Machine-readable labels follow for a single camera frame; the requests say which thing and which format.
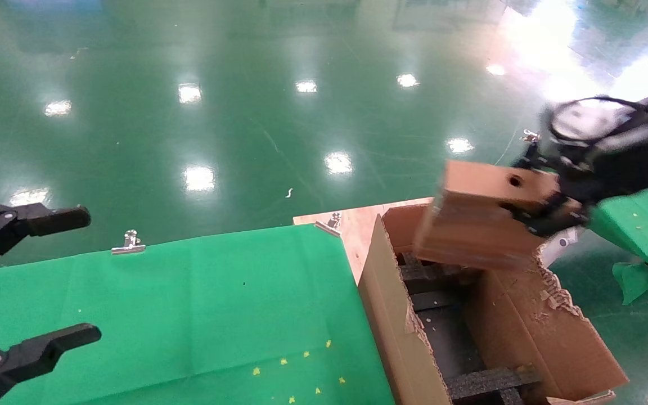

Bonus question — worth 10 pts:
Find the large open cardboard carton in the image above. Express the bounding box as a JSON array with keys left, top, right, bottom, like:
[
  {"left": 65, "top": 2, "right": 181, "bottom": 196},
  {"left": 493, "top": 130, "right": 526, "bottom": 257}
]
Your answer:
[{"left": 358, "top": 204, "right": 629, "bottom": 405}]

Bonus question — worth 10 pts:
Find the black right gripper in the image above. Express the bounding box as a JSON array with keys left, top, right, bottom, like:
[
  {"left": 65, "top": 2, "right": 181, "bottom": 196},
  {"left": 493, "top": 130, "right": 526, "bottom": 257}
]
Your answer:
[{"left": 504, "top": 115, "right": 648, "bottom": 237}]

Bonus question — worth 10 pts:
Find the white table leg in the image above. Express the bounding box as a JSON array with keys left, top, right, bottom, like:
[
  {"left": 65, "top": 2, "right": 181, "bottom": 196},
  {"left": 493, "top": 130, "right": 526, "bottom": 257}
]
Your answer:
[{"left": 541, "top": 228, "right": 581, "bottom": 268}]

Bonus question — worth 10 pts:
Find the small brown cardboard box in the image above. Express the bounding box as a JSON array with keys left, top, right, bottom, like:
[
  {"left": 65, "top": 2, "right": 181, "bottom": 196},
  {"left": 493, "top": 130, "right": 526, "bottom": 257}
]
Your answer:
[{"left": 414, "top": 160, "right": 583, "bottom": 272}]

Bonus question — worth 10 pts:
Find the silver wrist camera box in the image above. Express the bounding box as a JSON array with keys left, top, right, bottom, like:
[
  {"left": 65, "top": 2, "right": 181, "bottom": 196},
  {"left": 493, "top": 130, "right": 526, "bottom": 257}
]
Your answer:
[{"left": 543, "top": 97, "right": 634, "bottom": 148}]

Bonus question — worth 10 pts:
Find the black foam insert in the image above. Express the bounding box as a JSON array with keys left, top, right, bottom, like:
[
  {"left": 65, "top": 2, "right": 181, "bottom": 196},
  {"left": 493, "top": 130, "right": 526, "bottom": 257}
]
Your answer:
[{"left": 396, "top": 253, "right": 544, "bottom": 405}]

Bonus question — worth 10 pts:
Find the small green table cloth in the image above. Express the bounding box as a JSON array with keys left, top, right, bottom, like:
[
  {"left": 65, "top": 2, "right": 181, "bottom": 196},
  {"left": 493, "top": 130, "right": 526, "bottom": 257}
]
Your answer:
[{"left": 588, "top": 183, "right": 648, "bottom": 305}]

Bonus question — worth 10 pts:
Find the large green table cloth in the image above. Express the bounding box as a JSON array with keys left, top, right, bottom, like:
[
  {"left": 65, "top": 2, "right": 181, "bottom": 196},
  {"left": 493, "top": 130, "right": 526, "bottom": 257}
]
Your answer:
[{"left": 0, "top": 224, "right": 395, "bottom": 405}]

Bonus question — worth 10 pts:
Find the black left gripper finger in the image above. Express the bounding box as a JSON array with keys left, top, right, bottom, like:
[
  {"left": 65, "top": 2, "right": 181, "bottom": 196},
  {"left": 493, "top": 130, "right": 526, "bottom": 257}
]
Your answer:
[
  {"left": 0, "top": 202, "right": 92, "bottom": 280},
  {"left": 0, "top": 324, "right": 102, "bottom": 405}
]

